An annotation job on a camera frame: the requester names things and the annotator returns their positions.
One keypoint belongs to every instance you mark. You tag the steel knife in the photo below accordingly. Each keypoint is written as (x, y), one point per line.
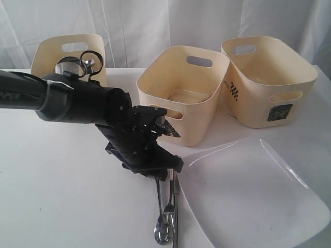
(175, 243)

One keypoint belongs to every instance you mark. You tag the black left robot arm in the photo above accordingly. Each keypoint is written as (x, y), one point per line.
(66, 98)

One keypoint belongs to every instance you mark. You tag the cream bin with square mark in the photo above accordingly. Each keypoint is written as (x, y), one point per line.
(267, 81)

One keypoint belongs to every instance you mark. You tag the steel fork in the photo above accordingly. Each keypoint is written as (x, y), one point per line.
(169, 208)

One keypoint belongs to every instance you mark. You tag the cream bin with triangle mark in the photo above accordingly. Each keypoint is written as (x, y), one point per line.
(187, 81)

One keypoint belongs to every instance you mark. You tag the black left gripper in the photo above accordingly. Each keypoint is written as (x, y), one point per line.
(137, 148)

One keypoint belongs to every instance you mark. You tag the steel spoon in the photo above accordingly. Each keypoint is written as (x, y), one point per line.
(162, 230)

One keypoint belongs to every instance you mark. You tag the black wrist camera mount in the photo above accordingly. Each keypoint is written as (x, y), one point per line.
(153, 119)

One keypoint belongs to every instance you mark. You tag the steel mug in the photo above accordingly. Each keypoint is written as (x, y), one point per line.
(73, 65)

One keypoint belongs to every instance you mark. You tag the white square plate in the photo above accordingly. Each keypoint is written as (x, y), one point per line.
(244, 194)

